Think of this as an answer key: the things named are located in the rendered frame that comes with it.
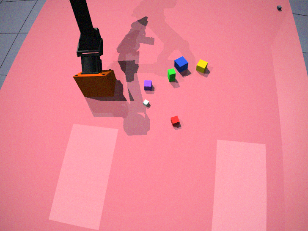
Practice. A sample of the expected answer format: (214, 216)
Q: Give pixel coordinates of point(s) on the small white cube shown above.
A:
(146, 103)

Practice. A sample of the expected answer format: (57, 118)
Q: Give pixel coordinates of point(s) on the purple block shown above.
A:
(148, 85)

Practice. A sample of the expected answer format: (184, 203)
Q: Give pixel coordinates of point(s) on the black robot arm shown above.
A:
(90, 39)

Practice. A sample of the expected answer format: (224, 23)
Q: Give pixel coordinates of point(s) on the blue cube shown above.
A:
(181, 64)

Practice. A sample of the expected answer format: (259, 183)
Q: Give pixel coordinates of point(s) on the yellow block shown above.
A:
(201, 66)

